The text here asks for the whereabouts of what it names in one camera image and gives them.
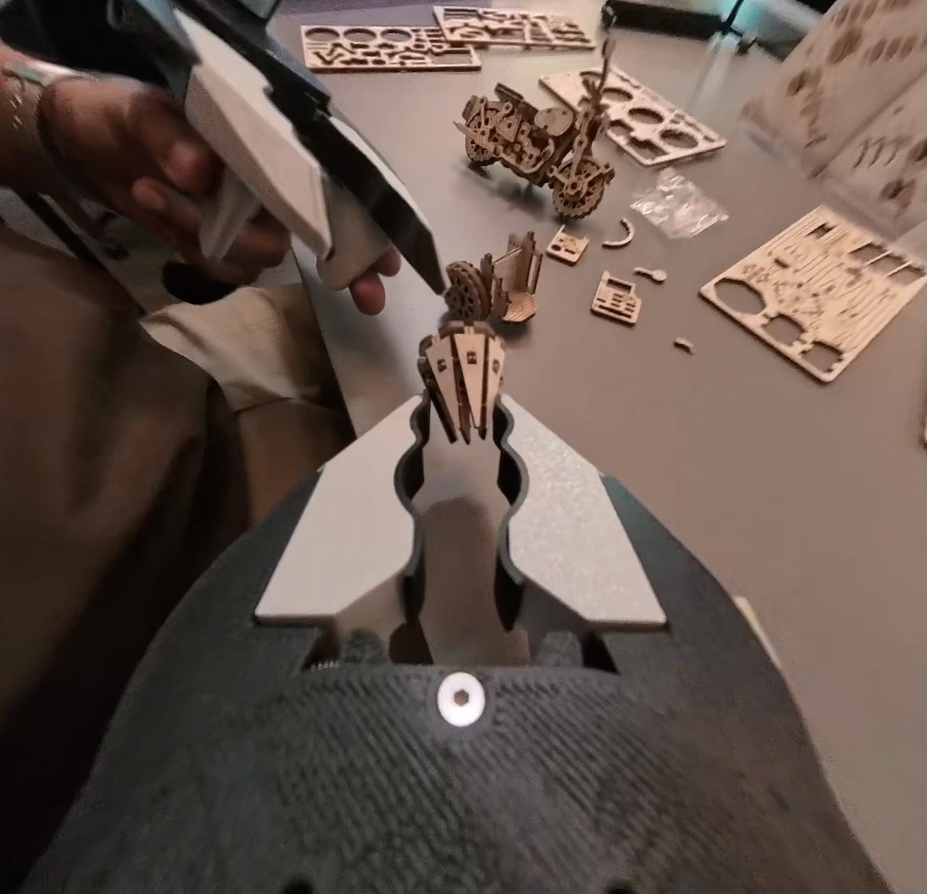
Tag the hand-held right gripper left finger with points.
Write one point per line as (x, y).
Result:
(340, 532)

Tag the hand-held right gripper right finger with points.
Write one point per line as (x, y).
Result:
(579, 539)

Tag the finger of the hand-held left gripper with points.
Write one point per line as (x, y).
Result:
(253, 155)
(376, 184)

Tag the wooden sidecar model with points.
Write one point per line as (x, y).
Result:
(492, 285)

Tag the fan-shaped wooden puzzle part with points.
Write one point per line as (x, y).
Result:
(463, 372)

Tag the person's left hand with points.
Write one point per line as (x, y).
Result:
(123, 148)

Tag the wooden puzzle sheet, small cutouts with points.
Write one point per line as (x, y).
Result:
(376, 59)

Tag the wooden motorcycle model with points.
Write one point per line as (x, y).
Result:
(529, 140)

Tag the small wooden panel, round holes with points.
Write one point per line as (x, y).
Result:
(567, 245)

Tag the wooden puzzle sheet, long cutouts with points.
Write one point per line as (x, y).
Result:
(521, 28)

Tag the person's brown clothing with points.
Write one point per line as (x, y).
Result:
(108, 474)

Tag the small wooden panel, slots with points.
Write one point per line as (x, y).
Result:
(615, 298)

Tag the curved wooden piece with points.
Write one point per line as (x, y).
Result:
(621, 240)

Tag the wooden puzzle sheet, round holes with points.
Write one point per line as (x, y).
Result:
(637, 115)

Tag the key-shaped wooden piece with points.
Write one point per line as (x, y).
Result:
(652, 273)

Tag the clear plastic bag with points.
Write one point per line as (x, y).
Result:
(677, 202)

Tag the black power adapter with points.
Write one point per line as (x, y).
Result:
(659, 10)

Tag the wooden puzzle sheet, slotted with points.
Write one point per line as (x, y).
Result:
(811, 285)

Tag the standing instruction booklet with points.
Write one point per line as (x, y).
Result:
(854, 97)

